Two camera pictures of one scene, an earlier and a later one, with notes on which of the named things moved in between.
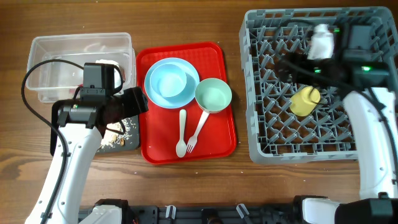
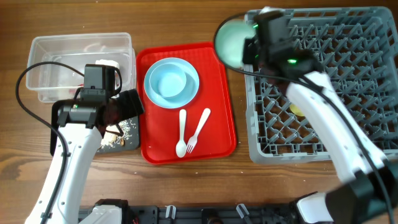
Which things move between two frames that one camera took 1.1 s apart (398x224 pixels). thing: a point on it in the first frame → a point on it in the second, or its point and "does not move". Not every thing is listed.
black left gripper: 137,101 does not move
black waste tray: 124,136 does not move
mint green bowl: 213,95 → 229,38
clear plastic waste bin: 55,66 does not move
